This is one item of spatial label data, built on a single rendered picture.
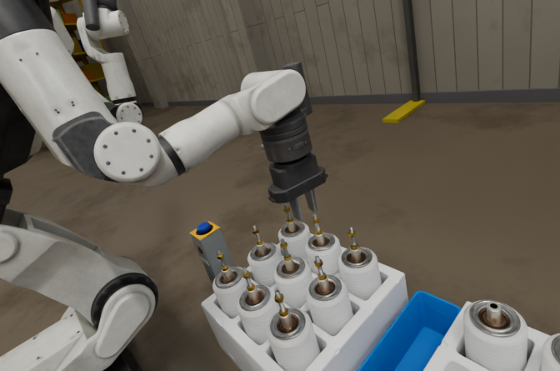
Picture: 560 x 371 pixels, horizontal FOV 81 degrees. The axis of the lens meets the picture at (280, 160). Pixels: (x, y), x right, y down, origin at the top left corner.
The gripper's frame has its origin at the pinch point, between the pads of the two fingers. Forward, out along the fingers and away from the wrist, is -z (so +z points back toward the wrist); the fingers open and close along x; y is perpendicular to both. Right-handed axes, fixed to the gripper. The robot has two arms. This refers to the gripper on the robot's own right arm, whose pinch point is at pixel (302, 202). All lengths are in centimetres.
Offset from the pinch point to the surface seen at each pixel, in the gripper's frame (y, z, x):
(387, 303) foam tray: -5.5, -32.6, 12.2
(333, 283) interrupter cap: -0.7, -22.7, 1.9
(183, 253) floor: 85, -48, -22
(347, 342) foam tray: -8.3, -30.6, -2.4
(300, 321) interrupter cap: -3.9, -22.5, -9.5
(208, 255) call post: 34.6, -22.7, -17.4
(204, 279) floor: 60, -48, -20
